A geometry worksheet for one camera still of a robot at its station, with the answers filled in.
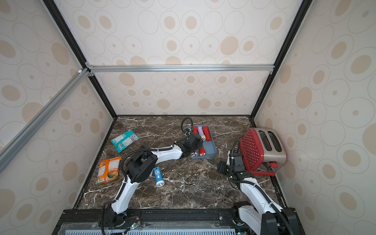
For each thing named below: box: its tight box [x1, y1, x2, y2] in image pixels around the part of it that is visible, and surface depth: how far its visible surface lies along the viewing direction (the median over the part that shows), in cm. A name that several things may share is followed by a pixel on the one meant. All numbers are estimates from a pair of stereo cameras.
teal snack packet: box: [110, 128, 140, 154], surface depth 105 cm
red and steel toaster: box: [239, 127, 287, 177], surface depth 84 cm
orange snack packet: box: [95, 156, 122, 184], surface depth 89 cm
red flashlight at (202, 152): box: [198, 146, 207, 157], surface depth 97 cm
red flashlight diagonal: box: [202, 125, 212, 142], surface depth 108 cm
